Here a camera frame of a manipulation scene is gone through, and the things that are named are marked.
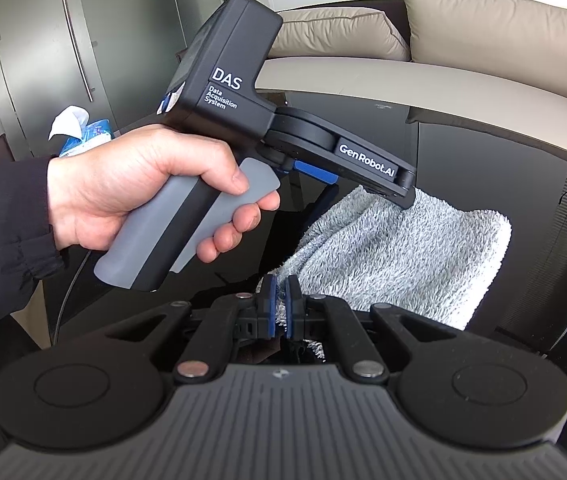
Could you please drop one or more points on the person's left hand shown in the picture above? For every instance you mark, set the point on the person's left hand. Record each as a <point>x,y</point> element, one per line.
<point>113,180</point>

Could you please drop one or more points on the beige and brown sofa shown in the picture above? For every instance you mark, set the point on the beige and brown sofa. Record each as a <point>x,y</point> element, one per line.
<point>413,85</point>

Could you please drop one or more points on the large beige back cushion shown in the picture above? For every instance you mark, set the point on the large beige back cushion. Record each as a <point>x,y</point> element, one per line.
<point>503,30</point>

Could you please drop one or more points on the blue wet wipe pack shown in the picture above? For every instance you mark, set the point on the blue wet wipe pack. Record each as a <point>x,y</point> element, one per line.
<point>88,134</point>

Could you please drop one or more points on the small beige pillow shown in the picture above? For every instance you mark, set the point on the small beige pillow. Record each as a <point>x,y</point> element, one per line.
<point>343,35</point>

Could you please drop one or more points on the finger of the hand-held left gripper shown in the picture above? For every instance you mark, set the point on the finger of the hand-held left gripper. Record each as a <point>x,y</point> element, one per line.
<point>404,190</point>

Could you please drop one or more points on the person's left forearm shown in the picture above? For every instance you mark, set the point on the person's left forearm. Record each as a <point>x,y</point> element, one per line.
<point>3,240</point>

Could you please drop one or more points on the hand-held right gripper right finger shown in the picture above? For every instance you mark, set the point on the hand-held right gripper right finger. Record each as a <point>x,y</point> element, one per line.
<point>291,310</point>

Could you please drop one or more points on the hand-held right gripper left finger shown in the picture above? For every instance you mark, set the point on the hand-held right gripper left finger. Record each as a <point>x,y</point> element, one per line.
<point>272,310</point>

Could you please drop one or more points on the grey terry towel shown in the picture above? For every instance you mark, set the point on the grey terry towel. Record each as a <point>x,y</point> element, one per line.
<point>403,260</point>

